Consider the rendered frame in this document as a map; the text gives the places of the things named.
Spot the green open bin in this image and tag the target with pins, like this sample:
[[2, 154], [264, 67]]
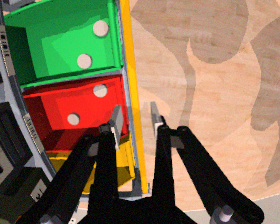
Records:
[[47, 37]]

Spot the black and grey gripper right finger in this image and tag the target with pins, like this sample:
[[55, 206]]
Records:
[[222, 201]]

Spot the orange bar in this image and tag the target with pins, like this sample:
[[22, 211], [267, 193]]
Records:
[[127, 29]]

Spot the beige round disc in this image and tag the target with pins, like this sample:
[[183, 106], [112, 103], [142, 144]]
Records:
[[101, 28], [84, 61], [100, 90], [73, 118]]

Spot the red bin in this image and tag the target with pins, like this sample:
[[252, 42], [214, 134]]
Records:
[[49, 112]]

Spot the yellow open bin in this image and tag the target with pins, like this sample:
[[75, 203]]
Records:
[[125, 173]]

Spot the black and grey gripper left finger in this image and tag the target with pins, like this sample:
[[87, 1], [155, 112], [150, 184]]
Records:
[[59, 200]]

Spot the grey metal shelf rack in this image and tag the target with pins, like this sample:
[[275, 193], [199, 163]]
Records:
[[16, 101]]

